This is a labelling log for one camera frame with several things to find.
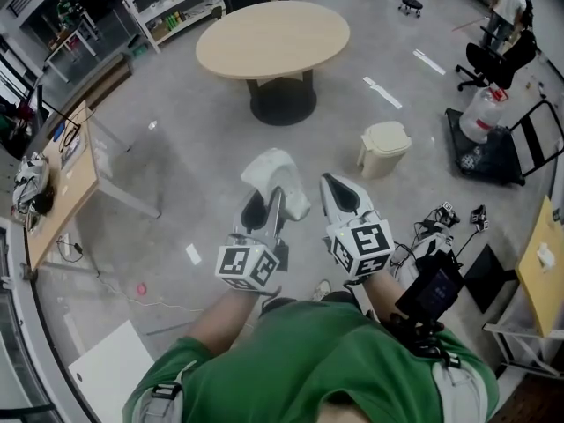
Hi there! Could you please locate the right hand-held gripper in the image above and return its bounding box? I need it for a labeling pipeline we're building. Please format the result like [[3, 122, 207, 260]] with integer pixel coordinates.
[[320, 173, 396, 279]]

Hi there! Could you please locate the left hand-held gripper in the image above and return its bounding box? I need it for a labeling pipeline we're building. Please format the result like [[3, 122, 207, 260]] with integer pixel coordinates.
[[214, 186, 290, 293]]

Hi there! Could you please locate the white cloth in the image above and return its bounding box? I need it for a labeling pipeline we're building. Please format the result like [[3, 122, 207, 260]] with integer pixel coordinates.
[[241, 147, 312, 220]]

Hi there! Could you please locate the person's right forearm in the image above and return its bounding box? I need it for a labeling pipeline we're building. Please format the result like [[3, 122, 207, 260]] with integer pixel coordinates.
[[365, 269, 413, 321]]

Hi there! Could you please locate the person's left forearm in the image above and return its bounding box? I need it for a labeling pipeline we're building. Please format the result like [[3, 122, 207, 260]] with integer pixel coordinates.
[[184, 287, 265, 360]]

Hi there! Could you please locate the beige lidded trash bin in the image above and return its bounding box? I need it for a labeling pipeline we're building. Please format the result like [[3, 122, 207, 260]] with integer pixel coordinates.
[[356, 121, 413, 180]]

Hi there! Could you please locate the person's white shoe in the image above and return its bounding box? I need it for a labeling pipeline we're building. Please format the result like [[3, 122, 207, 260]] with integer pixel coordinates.
[[311, 278, 332, 302]]

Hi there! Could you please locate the black chest-mounted screen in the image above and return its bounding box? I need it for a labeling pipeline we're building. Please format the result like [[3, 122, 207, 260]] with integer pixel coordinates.
[[395, 256, 464, 321]]

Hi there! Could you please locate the black platform trolley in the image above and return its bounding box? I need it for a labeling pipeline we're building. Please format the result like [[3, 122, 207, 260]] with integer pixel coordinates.
[[444, 99, 564, 188]]

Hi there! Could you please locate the person's green shirt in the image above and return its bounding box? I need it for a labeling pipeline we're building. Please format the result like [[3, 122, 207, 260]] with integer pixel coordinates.
[[122, 300, 501, 423]]

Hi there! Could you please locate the clear water jug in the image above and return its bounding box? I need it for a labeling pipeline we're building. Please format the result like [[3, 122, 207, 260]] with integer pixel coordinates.
[[457, 86, 508, 145]]

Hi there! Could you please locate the round wooden table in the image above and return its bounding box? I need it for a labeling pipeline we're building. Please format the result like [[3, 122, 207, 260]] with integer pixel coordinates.
[[195, 0, 352, 127]]

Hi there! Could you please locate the long wooden desk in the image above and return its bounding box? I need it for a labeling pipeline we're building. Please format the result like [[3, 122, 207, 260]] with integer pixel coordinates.
[[24, 100, 162, 272]]

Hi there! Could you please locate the white power strip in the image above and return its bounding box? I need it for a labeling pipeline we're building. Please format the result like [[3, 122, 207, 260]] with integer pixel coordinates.
[[56, 235, 85, 263]]

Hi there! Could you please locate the black wheeled office chair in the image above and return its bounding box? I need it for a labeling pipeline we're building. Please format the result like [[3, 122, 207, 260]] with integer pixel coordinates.
[[456, 26, 538, 93]]

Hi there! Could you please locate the small white crumpled object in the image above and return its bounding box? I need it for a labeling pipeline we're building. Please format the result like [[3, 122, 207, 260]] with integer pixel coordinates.
[[535, 242, 557, 271]]

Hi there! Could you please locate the wooden step platform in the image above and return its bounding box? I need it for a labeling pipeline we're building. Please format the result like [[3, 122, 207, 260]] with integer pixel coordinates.
[[82, 53, 134, 108]]

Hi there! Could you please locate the yellow-topped stand table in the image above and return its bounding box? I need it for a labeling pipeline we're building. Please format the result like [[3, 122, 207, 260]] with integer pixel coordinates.
[[462, 195, 564, 338]]

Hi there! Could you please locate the white rectangular table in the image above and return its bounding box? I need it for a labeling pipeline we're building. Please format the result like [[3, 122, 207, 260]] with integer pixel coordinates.
[[68, 319, 155, 423]]

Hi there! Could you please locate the white vest bundle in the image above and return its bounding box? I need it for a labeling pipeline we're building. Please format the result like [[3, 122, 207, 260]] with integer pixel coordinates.
[[11, 155, 56, 218]]

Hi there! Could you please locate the small white-framed table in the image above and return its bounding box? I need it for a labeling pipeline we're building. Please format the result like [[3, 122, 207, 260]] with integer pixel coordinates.
[[43, 13, 100, 83]]

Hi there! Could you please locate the white backpack with black cables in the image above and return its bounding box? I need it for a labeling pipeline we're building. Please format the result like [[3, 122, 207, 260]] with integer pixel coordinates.
[[390, 200, 462, 290]]

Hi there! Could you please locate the white angled rack frame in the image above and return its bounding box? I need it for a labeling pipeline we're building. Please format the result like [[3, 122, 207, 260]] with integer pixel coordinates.
[[482, 319, 564, 378]]

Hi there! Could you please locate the white harness strap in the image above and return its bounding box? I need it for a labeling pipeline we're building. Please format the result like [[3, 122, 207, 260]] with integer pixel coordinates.
[[125, 363, 184, 423], [431, 359, 486, 423]]

